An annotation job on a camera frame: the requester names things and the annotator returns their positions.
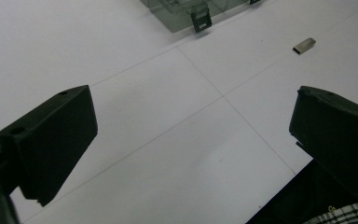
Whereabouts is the small silver metal block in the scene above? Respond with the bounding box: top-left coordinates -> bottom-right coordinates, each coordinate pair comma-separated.
292,37 -> 317,56

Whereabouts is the clear plastic storage box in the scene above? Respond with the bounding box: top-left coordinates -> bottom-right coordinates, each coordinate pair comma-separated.
140,0 -> 262,34

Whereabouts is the plaid cloth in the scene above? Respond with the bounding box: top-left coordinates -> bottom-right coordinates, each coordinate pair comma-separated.
302,198 -> 358,224

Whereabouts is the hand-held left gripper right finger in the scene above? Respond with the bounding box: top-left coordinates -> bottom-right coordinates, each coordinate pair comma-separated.
288,85 -> 358,200

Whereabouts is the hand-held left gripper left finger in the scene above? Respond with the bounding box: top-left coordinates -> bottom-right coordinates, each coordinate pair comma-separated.
0,84 -> 99,207

